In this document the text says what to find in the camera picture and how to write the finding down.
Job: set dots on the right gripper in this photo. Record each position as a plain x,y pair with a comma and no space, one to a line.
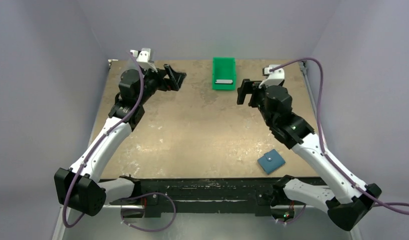
250,91

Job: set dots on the green plastic bin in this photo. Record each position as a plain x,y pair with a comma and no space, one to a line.
224,68

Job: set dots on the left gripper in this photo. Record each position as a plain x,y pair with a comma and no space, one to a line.
164,85

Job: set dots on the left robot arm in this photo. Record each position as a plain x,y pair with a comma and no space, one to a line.
79,187

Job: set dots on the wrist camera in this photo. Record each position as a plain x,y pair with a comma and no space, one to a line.
144,58
275,75

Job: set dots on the stack of credit cards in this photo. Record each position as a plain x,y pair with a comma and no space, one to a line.
224,81

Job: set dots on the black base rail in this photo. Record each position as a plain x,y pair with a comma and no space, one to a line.
246,195

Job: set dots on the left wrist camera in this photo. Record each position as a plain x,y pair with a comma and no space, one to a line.
144,58

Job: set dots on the blue card holder wallet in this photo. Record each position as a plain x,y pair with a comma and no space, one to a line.
271,161

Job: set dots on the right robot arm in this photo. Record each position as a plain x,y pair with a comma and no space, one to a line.
347,199

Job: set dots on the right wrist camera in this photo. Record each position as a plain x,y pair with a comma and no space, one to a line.
275,75

